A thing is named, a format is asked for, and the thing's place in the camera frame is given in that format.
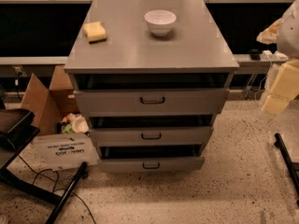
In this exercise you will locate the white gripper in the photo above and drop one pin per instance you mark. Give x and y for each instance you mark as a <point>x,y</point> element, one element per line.
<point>290,36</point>

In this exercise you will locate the grey bottom drawer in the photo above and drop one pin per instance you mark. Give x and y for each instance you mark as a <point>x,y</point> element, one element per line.
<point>150,159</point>

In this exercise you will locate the grey drawer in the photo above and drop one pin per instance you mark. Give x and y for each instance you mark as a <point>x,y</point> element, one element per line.
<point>128,137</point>
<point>150,102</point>
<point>150,159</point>

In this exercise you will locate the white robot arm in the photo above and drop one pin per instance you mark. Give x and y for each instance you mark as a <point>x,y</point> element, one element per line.
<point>285,33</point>

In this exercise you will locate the grey middle drawer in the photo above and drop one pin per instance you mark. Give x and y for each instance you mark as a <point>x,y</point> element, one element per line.
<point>128,137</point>

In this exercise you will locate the grey drawer cabinet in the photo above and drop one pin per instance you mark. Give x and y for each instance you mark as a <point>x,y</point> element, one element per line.
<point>193,55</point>

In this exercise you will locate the grey top drawer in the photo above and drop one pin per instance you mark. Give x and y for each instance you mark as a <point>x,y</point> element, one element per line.
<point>150,102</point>

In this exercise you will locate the white power strip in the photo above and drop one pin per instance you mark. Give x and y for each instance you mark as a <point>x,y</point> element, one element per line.
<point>274,56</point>

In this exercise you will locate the black power adapter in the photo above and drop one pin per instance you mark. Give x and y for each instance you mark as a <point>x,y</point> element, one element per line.
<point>254,55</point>

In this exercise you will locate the black stand leg right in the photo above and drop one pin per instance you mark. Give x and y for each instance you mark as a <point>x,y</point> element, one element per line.
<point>293,167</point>

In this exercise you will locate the white ceramic bowl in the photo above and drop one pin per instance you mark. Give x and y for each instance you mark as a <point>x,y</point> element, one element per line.
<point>160,22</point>

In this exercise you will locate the yellow sponge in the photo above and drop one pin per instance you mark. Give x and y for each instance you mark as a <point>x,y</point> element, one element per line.
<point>94,31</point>

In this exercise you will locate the white crumpled items in box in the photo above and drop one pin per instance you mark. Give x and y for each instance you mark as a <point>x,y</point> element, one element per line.
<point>73,123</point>

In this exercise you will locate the brown cardboard box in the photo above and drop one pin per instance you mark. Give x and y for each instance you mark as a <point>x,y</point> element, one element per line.
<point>50,105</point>

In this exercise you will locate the black stand left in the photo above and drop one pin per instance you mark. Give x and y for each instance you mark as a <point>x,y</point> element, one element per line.
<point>30,192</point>

